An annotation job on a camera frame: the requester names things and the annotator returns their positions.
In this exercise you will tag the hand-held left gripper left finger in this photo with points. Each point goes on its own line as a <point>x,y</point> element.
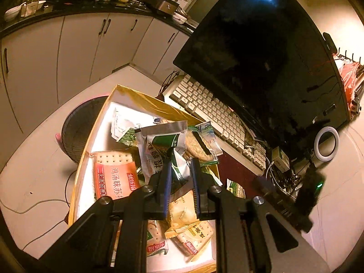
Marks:
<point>167,187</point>

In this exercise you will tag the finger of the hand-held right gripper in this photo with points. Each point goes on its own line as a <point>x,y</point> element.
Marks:
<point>293,213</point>

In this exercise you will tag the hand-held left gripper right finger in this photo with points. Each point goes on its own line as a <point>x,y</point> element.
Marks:
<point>196,193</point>

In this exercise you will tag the green white snack packet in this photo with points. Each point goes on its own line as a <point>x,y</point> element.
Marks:
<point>159,145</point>

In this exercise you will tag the gold cardboard box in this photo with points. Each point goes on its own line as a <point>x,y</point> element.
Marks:
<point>133,95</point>

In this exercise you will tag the yellow snack bag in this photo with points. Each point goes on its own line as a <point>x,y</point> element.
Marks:
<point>182,210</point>

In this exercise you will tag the small green snack packet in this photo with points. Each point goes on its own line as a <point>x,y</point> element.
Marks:
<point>236,189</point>

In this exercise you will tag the yellow label cracker packet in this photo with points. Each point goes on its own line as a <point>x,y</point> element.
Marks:
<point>196,237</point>

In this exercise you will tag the small white device box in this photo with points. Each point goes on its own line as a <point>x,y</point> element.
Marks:
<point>280,159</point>

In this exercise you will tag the rice cracker seaweed packet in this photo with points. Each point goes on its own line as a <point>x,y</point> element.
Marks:
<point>199,145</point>

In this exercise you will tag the green red label cracker packet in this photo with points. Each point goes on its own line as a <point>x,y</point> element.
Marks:
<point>155,241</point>

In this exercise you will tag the white grey snack packet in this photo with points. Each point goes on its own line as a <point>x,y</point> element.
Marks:
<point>121,125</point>

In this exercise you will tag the white keyboard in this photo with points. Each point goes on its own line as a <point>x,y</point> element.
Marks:
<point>210,108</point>

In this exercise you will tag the black floor fan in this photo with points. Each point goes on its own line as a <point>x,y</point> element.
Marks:
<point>79,130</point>

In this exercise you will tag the red plastic bag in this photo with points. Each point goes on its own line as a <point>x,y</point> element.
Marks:
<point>348,76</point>

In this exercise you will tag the black webcam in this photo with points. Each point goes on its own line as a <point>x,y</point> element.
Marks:
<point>330,42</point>

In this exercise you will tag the black computer monitor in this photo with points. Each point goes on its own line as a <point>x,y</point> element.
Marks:
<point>256,48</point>

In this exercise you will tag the white lower kitchen cabinets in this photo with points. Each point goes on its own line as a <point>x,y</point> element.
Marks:
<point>76,51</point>

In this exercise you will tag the white dish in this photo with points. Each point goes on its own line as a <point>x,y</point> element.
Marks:
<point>179,18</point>

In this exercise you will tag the silver electric cooker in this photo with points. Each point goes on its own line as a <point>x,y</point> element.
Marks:
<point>166,5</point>

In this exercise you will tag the black kitchen countertop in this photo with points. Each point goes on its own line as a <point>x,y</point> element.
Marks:
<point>85,7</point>

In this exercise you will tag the white bowl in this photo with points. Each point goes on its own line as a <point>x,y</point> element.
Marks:
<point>39,4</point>
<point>12,14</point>

